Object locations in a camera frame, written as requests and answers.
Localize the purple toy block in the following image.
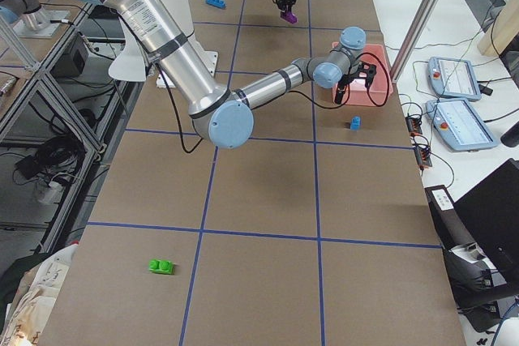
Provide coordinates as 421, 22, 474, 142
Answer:
280, 11, 298, 24

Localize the small blue toy block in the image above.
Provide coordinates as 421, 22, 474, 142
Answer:
350, 116, 362, 130

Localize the long blue toy block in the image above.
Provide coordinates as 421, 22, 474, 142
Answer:
205, 0, 226, 9

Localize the green toy block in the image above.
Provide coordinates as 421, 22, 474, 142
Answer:
148, 258, 175, 275

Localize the pink plastic box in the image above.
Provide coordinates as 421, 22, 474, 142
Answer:
332, 44, 393, 107

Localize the upper teach pendant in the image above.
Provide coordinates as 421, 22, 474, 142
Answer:
427, 57, 482, 101

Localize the teach pendant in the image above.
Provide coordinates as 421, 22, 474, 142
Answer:
426, 98, 499, 152
427, 57, 482, 101

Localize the lower teach pendant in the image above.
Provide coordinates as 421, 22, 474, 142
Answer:
426, 98, 499, 152

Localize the black monitor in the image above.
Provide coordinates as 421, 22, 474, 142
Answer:
454, 159, 518, 282

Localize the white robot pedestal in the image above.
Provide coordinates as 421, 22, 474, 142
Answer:
109, 0, 218, 82

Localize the aluminium frame post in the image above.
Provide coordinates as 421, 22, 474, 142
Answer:
390, 0, 439, 83

